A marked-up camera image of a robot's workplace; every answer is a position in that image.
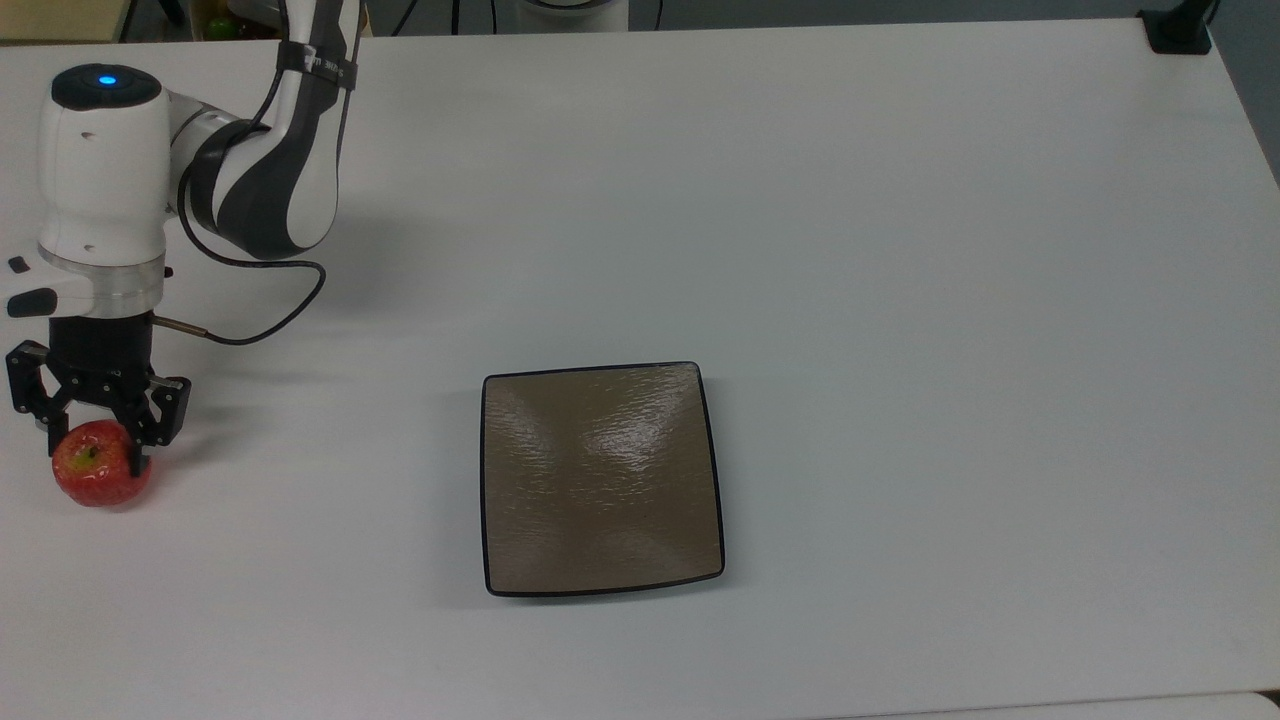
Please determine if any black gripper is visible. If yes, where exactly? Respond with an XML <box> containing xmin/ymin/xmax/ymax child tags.
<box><xmin>5</xmin><ymin>311</ymin><xmax>193</xmax><ymax>477</ymax></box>

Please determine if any red apple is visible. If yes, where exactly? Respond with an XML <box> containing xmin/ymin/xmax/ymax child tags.
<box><xmin>52</xmin><ymin>420</ymin><xmax>154</xmax><ymax>508</ymax></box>

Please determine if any square brown ceramic plate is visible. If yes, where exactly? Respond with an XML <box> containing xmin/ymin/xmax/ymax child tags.
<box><xmin>481</xmin><ymin>361</ymin><xmax>726</xmax><ymax>599</ymax></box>

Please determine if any tan wooden board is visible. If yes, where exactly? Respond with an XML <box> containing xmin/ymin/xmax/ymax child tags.
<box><xmin>0</xmin><ymin>0</ymin><xmax>133</xmax><ymax>44</ymax></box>

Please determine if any white adjacent table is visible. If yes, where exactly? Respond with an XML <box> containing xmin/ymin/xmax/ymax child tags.
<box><xmin>850</xmin><ymin>690</ymin><xmax>1280</xmax><ymax>720</ymax></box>

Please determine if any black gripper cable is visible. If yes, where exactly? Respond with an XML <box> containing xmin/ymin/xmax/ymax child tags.
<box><xmin>152</xmin><ymin>60</ymin><xmax>329</xmax><ymax>347</ymax></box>

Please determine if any black velcro cable strap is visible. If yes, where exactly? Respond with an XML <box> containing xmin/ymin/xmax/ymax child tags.
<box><xmin>277</xmin><ymin>40</ymin><xmax>359</xmax><ymax>91</ymax></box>

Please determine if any black camera pole clamp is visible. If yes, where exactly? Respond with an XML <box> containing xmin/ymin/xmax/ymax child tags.
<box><xmin>1140</xmin><ymin>0</ymin><xmax>1220</xmax><ymax>56</ymax></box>

